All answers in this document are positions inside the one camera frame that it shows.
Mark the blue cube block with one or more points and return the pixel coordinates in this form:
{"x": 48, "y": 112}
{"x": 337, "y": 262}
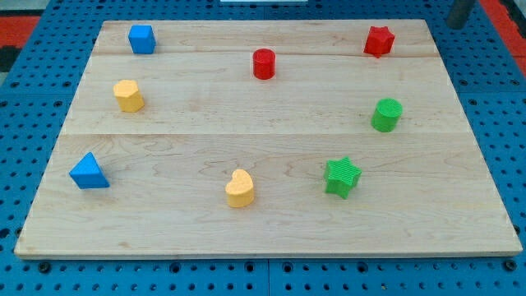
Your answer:
{"x": 142, "y": 39}

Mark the green star block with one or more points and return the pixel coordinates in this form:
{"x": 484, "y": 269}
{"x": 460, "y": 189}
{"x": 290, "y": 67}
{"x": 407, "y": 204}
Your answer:
{"x": 341, "y": 176}

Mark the wooden board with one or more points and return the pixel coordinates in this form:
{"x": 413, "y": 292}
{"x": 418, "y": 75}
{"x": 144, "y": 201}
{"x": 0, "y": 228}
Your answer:
{"x": 425, "y": 190}

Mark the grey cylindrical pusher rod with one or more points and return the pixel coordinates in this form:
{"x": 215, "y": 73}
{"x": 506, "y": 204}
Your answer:
{"x": 459, "y": 13}

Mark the yellow hexagon block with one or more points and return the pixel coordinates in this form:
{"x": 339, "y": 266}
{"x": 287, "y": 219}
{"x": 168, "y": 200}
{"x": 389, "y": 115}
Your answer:
{"x": 128, "y": 96}

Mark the blue triangle block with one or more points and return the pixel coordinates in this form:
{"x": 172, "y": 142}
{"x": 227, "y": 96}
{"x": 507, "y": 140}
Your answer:
{"x": 87, "y": 174}

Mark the red star block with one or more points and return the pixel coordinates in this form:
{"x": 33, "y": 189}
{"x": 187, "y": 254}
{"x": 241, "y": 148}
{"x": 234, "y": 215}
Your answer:
{"x": 379, "y": 41}

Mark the red cylinder block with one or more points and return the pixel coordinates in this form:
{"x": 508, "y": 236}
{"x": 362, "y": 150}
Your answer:
{"x": 264, "y": 64}

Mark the green cylinder block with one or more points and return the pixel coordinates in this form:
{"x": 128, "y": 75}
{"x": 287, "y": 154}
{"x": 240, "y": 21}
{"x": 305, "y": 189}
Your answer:
{"x": 386, "y": 115}

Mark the yellow heart block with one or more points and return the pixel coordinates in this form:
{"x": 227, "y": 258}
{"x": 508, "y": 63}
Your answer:
{"x": 240, "y": 189}

